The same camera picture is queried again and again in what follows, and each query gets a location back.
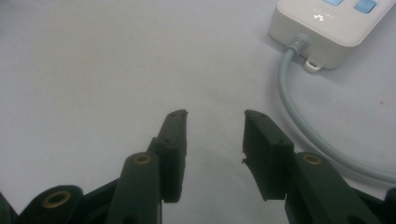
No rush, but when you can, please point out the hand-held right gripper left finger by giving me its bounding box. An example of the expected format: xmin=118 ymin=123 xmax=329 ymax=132
xmin=106 ymin=108 xmax=189 ymax=224

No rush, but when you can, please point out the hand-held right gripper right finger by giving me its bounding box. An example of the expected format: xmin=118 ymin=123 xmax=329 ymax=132
xmin=241 ymin=109 xmax=382 ymax=224

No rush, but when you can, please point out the white power strip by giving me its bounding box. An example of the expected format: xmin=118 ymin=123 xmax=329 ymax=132
xmin=268 ymin=0 xmax=396 ymax=74

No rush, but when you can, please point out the grey power strip cable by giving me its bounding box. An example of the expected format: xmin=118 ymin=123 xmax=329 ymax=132
xmin=277 ymin=34 xmax=396 ymax=185

